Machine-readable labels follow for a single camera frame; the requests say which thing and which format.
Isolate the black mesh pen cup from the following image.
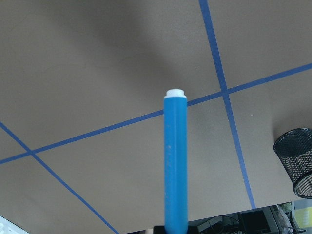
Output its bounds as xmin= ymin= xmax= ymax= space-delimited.
xmin=273 ymin=128 xmax=312 ymax=199

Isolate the brown paper table mat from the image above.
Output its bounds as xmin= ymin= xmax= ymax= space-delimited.
xmin=0 ymin=0 xmax=312 ymax=234

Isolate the blue marker pen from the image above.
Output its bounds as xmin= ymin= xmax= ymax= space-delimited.
xmin=164 ymin=89 xmax=188 ymax=234

